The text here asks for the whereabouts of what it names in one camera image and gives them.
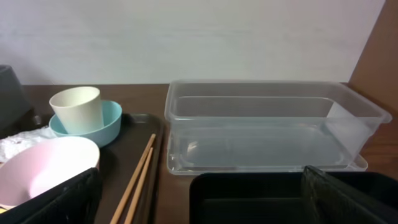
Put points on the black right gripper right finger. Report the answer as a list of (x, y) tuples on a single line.
[(330, 200)]

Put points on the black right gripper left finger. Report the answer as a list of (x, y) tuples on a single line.
[(73, 201)]

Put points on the white tissue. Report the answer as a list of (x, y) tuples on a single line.
[(12, 145)]

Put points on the left wooden chopstick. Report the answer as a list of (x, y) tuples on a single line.
[(131, 183)]

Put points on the wooden chopstick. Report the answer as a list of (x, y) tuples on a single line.
[(131, 183), (135, 199)]

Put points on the right wooden chopstick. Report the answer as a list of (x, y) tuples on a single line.
[(135, 199)]

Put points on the dark brown tray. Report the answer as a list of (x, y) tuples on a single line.
[(118, 161)]

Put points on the pink bowl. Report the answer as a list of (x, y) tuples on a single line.
[(44, 166)]

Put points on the cream plastic cup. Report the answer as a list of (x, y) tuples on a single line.
[(79, 109)]

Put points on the light blue bowl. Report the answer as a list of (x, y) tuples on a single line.
[(112, 115)]

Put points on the clear plastic bin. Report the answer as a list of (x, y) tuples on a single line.
[(267, 126)]

